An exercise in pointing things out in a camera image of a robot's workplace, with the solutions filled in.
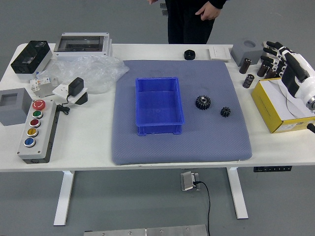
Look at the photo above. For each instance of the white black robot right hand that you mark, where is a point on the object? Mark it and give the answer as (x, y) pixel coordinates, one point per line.
(301, 66)

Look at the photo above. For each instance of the grey block with square hole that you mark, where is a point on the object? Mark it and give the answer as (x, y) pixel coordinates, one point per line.
(12, 118)

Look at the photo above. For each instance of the black power adapter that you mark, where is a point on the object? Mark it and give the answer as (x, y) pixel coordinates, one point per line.
(76, 86)

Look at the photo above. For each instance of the person's left hand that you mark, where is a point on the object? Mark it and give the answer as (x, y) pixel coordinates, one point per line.
(210, 11)

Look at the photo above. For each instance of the black table height control panel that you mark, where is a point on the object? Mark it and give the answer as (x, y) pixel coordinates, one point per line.
(272, 169)

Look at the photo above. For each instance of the grey-blue padded mat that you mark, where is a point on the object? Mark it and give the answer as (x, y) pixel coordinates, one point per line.
(209, 142)

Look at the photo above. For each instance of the big black gear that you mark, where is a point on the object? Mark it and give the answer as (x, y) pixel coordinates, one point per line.
(203, 102)

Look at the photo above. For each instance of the yellow and white cardboard box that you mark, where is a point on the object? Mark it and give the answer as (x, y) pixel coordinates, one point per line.
(265, 105)

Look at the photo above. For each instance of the white wall switch panel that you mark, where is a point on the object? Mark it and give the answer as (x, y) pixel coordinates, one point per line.
(219, 52)

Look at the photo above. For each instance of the person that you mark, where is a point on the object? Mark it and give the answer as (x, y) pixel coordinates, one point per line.
(187, 24)

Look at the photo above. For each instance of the white box with black lid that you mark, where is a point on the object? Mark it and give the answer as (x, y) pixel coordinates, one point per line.
(29, 59)

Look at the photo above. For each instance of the silver floor socket box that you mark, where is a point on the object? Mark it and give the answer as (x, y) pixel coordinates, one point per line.
(187, 182)

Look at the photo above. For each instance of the grey block with round hole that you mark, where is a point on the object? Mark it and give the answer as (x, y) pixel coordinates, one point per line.
(243, 54)

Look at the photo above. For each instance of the white circuit breaker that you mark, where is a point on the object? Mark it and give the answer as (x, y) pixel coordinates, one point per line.
(40, 82)

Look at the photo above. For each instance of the grey five-button control box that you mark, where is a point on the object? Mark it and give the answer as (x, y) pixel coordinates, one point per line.
(29, 151)

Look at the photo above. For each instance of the grey metal plate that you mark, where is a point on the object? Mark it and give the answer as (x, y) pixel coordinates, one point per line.
(145, 231)

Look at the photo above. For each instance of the clear plastic bag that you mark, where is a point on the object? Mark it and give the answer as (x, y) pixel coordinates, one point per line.
(98, 68)

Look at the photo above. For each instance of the grey floor plate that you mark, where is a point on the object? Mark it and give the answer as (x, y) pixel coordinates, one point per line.
(165, 12)
(163, 5)

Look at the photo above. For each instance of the person's right hand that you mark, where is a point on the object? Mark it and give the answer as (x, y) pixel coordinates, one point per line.
(151, 1)

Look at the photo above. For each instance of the white socket on black base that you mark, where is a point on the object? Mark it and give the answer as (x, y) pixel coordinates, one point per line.
(60, 90)

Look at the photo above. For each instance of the small black gear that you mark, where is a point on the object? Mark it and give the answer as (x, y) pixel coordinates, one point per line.
(225, 112)

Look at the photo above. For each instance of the white table leg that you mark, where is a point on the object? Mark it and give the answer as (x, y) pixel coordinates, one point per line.
(64, 196)
(237, 194)

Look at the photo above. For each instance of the black hex nut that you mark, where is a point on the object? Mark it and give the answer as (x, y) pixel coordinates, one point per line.
(189, 54)

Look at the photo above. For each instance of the dark brown cylindrical capacitor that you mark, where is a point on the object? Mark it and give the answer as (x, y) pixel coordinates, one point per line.
(261, 71)
(245, 66)
(248, 81)
(270, 73)

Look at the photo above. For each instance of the blue plastic box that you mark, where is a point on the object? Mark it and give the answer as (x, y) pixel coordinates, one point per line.
(160, 105)

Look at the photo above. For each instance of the person's left forearm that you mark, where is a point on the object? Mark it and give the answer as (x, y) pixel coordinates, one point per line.
(219, 3)

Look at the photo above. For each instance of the white enclosure with clear lid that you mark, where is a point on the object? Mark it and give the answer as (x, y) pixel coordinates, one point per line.
(73, 52)

